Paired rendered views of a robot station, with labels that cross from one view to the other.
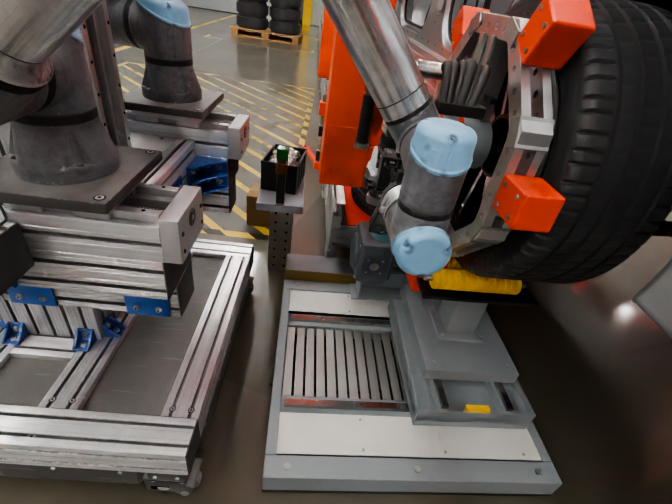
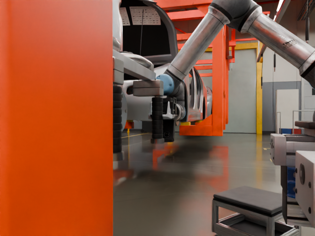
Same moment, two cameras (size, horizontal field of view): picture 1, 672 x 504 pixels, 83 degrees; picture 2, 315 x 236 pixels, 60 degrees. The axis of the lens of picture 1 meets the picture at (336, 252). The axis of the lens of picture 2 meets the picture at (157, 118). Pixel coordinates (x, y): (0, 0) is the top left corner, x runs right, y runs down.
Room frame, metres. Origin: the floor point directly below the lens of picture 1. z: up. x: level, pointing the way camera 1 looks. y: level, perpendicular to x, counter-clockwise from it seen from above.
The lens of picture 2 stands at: (1.57, 0.27, 0.84)
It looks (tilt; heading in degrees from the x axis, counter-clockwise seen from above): 0 degrees down; 203
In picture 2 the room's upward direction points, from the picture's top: straight up
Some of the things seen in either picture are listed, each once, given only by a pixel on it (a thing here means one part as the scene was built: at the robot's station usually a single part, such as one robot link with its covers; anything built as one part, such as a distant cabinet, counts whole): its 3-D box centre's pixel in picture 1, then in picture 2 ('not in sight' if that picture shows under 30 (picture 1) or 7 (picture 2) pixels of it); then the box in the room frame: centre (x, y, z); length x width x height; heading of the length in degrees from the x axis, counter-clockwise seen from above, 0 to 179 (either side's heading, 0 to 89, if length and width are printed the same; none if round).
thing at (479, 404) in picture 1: (450, 353); not in sight; (0.94, -0.45, 0.13); 0.50 x 0.36 x 0.10; 8
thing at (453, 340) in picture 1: (463, 303); not in sight; (0.99, -0.45, 0.32); 0.40 x 0.30 x 0.28; 8
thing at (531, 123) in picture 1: (467, 142); not in sight; (0.96, -0.28, 0.85); 0.54 x 0.07 x 0.54; 8
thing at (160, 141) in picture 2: (382, 168); (157, 119); (0.76, -0.07, 0.83); 0.04 x 0.04 x 0.16
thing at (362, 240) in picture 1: (402, 268); not in sight; (1.22, -0.27, 0.26); 0.42 x 0.18 x 0.35; 98
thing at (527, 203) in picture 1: (525, 202); not in sight; (0.65, -0.33, 0.85); 0.09 x 0.08 x 0.07; 8
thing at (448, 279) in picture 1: (475, 281); not in sight; (0.86, -0.39, 0.51); 0.29 x 0.06 x 0.06; 98
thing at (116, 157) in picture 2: (365, 120); (112, 121); (1.10, -0.02, 0.83); 0.04 x 0.04 x 0.16
